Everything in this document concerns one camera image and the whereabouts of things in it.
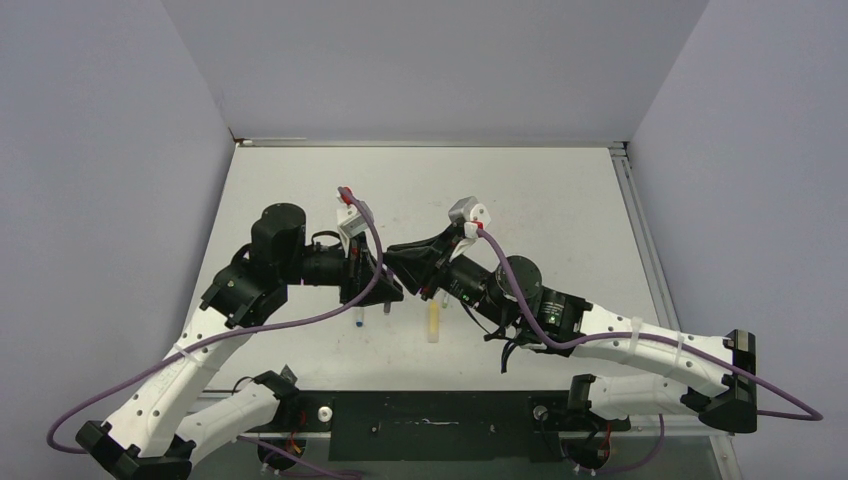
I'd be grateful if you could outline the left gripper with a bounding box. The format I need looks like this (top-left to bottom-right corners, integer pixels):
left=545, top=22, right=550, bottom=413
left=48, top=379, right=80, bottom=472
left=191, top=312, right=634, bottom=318
left=276, top=228, right=402, bottom=305

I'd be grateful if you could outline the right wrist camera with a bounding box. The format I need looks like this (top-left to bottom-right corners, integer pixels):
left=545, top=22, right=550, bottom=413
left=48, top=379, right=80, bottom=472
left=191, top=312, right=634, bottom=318
left=448, top=196, right=491, bottom=239

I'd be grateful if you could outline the aluminium frame rail right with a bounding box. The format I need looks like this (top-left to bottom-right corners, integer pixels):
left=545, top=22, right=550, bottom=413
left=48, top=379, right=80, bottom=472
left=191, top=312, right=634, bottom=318
left=609, top=141, right=735, bottom=437

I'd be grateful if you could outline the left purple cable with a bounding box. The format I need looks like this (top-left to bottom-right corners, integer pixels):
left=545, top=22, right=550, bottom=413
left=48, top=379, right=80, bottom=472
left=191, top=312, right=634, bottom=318
left=46, top=186, right=387, bottom=480

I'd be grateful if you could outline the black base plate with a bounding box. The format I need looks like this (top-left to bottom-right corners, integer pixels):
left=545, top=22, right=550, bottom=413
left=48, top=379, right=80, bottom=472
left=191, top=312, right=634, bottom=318
left=256, top=390, right=631, bottom=462

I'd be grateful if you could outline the aluminium frame rail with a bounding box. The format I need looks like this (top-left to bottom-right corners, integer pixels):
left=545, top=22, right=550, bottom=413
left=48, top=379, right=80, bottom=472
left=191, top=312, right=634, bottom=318
left=235, top=137, right=628, bottom=149
left=609, top=141, right=735, bottom=437

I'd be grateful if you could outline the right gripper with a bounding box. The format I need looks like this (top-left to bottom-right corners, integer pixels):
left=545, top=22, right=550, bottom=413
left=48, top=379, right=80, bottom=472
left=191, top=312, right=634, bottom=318
left=379, top=231, right=508, bottom=330

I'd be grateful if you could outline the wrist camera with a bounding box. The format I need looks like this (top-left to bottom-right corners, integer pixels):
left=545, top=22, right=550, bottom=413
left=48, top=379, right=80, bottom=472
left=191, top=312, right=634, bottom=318
left=448, top=196, right=491, bottom=239
left=336, top=202, right=373, bottom=242

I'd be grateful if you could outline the yellow highlighter pen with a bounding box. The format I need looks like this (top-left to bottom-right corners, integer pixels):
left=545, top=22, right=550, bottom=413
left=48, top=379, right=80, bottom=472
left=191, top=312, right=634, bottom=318
left=427, top=301, right=441, bottom=343

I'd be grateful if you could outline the blue marker pen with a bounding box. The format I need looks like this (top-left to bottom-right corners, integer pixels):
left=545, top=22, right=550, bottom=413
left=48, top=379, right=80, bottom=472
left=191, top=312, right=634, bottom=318
left=354, top=307, right=365, bottom=328

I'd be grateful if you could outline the aluminium frame rail back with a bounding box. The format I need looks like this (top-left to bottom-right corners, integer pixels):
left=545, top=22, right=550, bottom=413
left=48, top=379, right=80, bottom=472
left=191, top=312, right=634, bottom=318
left=235, top=137, right=628, bottom=149

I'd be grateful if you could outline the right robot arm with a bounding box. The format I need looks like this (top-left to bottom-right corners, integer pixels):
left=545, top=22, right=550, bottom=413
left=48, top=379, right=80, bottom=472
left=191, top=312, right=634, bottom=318
left=384, top=225, right=758, bottom=433

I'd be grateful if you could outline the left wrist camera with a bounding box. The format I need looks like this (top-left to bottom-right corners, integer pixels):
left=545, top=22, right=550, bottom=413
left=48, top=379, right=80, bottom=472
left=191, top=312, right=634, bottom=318
left=336, top=202, right=373, bottom=242

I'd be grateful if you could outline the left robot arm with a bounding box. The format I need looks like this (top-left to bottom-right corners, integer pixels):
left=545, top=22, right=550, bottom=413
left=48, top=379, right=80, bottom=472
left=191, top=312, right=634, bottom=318
left=75, top=194, right=403, bottom=479

